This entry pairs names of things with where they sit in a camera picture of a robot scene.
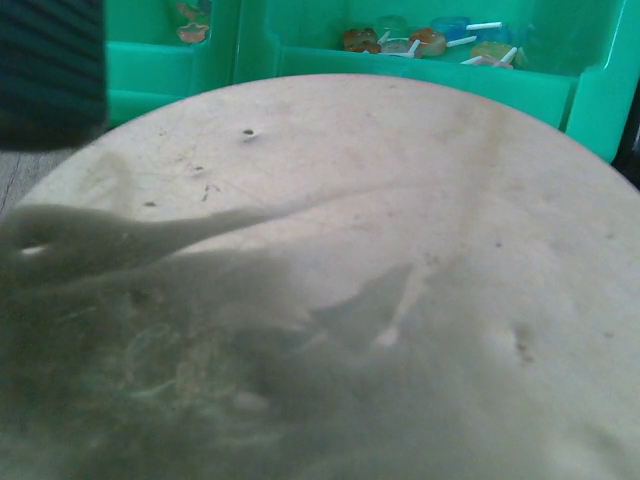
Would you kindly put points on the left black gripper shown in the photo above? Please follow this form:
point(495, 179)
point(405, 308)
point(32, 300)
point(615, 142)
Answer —
point(53, 74)

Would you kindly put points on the gold jar lid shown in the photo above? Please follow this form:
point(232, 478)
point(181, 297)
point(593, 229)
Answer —
point(323, 277)

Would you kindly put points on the green bin gummy candies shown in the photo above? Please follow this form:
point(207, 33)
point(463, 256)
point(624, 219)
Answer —
point(159, 52)

